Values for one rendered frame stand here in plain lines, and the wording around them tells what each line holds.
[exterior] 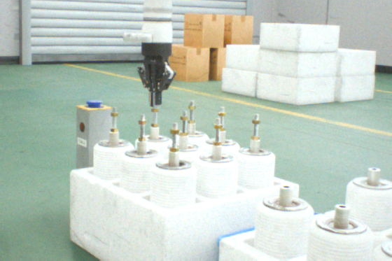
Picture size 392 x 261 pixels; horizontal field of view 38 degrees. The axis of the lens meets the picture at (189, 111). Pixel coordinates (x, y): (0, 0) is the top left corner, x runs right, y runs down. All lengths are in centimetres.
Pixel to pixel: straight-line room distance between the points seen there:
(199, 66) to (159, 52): 377
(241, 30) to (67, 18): 217
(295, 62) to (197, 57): 140
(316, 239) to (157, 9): 72
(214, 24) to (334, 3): 277
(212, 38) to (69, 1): 209
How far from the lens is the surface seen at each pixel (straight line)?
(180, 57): 515
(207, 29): 517
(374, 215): 113
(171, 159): 118
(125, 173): 127
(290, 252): 97
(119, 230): 127
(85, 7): 675
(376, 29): 723
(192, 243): 118
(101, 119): 152
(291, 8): 820
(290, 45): 395
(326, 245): 88
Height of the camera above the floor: 55
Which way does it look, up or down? 9 degrees down
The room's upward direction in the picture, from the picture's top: 2 degrees clockwise
